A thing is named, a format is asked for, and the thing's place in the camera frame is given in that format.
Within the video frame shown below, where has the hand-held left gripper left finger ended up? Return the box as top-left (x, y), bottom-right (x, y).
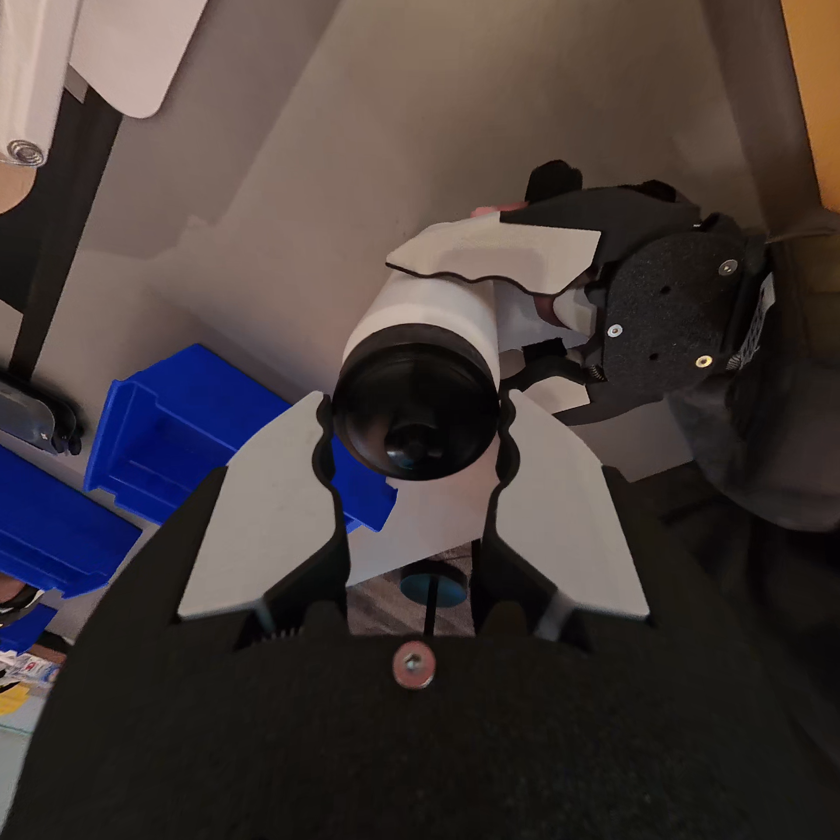
top-left (177, 390), bottom-right (350, 635)

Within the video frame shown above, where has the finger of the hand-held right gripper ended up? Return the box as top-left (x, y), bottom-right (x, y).
top-left (497, 340), bottom-right (593, 417)
top-left (384, 212), bottom-right (603, 296)

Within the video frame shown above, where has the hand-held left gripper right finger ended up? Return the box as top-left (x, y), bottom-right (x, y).
top-left (472, 389), bottom-right (652, 641)

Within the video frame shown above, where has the white plastic bottle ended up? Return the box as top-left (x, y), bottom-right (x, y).
top-left (341, 269), bottom-right (503, 395)

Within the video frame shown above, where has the blue plastic bin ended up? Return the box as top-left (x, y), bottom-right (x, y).
top-left (0, 446), bottom-right (143, 599)
top-left (84, 343), bottom-right (400, 534)

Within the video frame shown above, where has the black bottle lid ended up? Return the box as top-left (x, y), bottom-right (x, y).
top-left (331, 325), bottom-right (503, 482)

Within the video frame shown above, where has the blue round stand base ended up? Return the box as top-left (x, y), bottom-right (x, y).
top-left (399, 560), bottom-right (471, 609)

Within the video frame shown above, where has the person's dark clothing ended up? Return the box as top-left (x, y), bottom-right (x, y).
top-left (630, 459), bottom-right (840, 821)

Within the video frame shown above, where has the grey zip pouch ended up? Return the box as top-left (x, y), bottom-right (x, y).
top-left (0, 373), bottom-right (84, 455)

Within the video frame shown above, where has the printed instruction sheet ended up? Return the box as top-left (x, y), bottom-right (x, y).
top-left (0, 0), bottom-right (83, 168)

